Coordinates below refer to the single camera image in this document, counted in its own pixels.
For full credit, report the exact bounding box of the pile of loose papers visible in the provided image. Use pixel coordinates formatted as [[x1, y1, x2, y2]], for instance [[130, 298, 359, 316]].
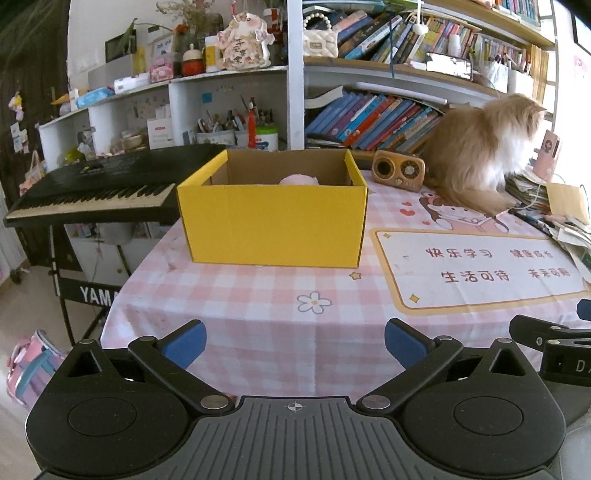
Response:
[[547, 215, 591, 278]]

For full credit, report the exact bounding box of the black pen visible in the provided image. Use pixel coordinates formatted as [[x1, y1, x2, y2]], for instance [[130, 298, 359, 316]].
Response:
[[512, 210, 555, 229]]

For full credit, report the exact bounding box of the white pen holder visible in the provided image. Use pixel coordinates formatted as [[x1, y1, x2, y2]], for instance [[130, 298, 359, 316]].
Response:
[[196, 95, 250, 148]]

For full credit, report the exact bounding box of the black electronic keyboard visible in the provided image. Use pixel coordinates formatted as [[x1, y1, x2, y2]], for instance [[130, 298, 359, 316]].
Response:
[[4, 143, 227, 228]]

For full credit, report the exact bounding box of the white tub with red label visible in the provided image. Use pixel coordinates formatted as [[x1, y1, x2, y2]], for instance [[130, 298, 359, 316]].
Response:
[[255, 127, 279, 152]]

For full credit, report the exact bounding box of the white pen container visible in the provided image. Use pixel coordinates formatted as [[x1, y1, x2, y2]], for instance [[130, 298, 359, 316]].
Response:
[[508, 69, 534, 97]]

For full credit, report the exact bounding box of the white box with red label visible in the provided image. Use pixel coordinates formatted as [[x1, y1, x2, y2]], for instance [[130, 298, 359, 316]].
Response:
[[147, 117, 174, 149]]

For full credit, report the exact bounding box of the black framed picture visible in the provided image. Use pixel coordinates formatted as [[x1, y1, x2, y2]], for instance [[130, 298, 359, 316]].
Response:
[[105, 18, 139, 63]]

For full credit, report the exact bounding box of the white quilted handbag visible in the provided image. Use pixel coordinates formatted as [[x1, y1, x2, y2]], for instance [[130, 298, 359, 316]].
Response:
[[302, 13, 339, 58]]

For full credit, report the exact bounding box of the white flat box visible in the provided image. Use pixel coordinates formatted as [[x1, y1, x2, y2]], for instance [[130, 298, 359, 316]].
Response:
[[113, 76, 151, 95]]

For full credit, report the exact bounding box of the white charging cable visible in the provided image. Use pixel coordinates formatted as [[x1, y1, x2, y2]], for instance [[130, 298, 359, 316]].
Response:
[[508, 173, 552, 213]]

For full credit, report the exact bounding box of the blue wet wipes pack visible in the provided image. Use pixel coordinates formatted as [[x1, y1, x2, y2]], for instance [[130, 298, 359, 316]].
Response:
[[76, 88, 115, 109]]

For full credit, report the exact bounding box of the stack of notebooks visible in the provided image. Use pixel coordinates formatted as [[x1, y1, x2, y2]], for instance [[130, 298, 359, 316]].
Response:
[[505, 168, 552, 213]]

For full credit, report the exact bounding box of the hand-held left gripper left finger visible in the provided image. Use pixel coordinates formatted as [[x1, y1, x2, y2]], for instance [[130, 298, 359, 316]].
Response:
[[55, 319, 236, 412]]

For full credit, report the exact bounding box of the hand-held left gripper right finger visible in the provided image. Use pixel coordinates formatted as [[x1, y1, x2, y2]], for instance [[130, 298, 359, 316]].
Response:
[[355, 318, 543, 411]]

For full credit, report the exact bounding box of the pink school bag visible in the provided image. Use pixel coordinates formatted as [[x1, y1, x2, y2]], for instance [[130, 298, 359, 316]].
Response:
[[7, 329, 68, 407]]

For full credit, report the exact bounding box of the brown retro speaker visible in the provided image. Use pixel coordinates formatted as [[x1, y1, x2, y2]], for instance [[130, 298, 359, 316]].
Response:
[[372, 150, 426, 191]]

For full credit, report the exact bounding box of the brown bamboo blind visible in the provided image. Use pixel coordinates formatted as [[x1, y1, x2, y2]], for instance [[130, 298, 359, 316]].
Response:
[[531, 44, 550, 116]]

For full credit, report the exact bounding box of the row of blue books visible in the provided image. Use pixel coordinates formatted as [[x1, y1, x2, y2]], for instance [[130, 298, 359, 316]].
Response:
[[305, 90, 446, 153]]

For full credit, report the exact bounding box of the yellow cardboard box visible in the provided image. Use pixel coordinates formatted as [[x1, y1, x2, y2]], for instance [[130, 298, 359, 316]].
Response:
[[176, 148, 369, 269]]

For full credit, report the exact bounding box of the row of mixed books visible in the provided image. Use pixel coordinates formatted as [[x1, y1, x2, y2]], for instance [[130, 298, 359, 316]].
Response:
[[337, 7, 481, 63]]

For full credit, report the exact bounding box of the desktop with pink checked cloth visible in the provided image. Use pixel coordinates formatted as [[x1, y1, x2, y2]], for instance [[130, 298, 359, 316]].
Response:
[[99, 168, 591, 398]]

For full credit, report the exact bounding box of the dried flower bunch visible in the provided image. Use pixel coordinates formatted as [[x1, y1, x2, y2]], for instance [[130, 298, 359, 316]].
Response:
[[157, 0, 222, 38]]

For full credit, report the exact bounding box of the black keyboard stand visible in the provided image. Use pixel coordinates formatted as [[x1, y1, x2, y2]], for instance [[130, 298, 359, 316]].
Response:
[[48, 224, 134, 347]]

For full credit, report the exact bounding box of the brown cardboard piece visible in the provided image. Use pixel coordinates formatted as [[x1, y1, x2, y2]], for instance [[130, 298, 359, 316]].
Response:
[[546, 182, 591, 227]]

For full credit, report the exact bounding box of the white bookshelf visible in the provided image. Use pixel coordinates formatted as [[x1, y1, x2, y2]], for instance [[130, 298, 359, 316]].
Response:
[[39, 0, 559, 160]]

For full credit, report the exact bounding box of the orange and white cat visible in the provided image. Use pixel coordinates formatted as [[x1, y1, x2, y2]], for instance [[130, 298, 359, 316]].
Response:
[[422, 92, 548, 217]]

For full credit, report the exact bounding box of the red round doll figure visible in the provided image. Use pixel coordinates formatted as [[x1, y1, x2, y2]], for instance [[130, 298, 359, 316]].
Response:
[[181, 44, 205, 77]]

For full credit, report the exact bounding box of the pink cat ornament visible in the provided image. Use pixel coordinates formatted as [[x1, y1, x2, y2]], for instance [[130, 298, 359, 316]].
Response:
[[217, 13, 274, 71]]

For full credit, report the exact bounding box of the small pink box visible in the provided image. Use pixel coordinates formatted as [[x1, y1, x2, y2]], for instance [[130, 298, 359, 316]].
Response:
[[148, 62, 176, 84]]

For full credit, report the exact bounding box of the pink printed box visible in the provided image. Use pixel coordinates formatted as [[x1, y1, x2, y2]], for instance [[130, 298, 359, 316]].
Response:
[[533, 129, 561, 178]]

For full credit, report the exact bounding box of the thick black-covered book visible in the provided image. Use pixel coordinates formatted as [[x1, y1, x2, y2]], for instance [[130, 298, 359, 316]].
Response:
[[305, 84, 345, 109]]

